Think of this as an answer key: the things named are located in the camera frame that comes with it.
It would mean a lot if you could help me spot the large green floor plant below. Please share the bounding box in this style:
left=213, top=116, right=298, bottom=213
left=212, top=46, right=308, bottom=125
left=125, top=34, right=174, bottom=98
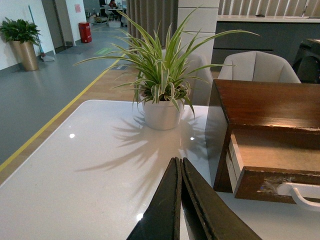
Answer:
left=0, top=17, right=40, bottom=46

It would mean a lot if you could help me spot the grey counter cabinet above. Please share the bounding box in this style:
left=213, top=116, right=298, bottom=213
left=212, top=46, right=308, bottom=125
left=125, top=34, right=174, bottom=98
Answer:
left=211, top=17, right=320, bottom=65

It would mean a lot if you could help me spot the black equipment at right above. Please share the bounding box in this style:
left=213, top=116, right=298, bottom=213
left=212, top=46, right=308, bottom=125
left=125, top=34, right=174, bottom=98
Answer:
left=292, top=38, right=320, bottom=84

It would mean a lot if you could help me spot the right beige armchair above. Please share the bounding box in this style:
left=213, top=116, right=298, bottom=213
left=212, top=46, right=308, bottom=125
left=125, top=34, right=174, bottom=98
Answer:
left=218, top=51, right=301, bottom=84

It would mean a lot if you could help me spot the left beige armchair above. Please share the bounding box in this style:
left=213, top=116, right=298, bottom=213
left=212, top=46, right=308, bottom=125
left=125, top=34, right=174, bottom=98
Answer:
left=159, top=48, right=214, bottom=107

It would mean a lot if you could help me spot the dark wooden drawer cabinet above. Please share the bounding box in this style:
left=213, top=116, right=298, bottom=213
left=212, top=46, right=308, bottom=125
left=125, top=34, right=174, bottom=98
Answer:
left=205, top=79, right=320, bottom=193

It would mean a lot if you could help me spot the broom with dustpan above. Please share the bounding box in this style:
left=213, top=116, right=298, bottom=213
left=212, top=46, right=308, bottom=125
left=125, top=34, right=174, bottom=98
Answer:
left=28, top=5, right=55, bottom=62

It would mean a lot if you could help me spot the red bin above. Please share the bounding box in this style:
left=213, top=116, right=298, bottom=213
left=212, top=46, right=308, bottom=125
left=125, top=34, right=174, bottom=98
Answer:
left=78, top=22, right=92, bottom=43

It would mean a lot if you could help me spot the white metal drawer handle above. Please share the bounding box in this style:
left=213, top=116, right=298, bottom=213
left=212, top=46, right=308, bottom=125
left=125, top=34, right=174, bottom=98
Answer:
left=276, top=182, right=320, bottom=212

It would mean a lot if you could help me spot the seated person in red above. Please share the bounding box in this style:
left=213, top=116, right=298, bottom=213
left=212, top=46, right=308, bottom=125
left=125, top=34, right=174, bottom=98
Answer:
left=108, top=0, right=118, bottom=9

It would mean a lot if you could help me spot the green striped spider plant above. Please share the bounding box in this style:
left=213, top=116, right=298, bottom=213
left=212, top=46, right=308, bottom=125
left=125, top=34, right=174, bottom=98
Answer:
left=90, top=12, right=246, bottom=112

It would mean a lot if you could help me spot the white plant pot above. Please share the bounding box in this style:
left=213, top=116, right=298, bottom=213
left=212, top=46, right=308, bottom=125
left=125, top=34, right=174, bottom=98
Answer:
left=142, top=99, right=185, bottom=130

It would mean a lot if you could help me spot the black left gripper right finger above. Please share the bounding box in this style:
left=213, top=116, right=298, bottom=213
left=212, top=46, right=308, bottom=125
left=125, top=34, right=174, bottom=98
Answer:
left=180, top=158, right=261, bottom=240

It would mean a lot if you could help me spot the gold floor planter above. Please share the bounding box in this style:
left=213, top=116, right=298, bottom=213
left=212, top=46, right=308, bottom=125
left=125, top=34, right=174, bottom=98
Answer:
left=12, top=41, right=39, bottom=72

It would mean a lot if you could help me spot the wooden drawer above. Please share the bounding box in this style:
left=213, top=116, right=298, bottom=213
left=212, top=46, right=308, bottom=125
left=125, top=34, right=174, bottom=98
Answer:
left=226, top=129, right=320, bottom=204

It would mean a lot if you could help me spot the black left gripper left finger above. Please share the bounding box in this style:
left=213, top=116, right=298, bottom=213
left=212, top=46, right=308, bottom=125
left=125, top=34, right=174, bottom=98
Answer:
left=127, top=157, right=181, bottom=240

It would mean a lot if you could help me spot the beige armchair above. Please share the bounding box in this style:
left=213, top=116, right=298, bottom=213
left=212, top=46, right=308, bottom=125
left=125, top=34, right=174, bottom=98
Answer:
left=218, top=51, right=301, bottom=84
left=159, top=48, right=214, bottom=107

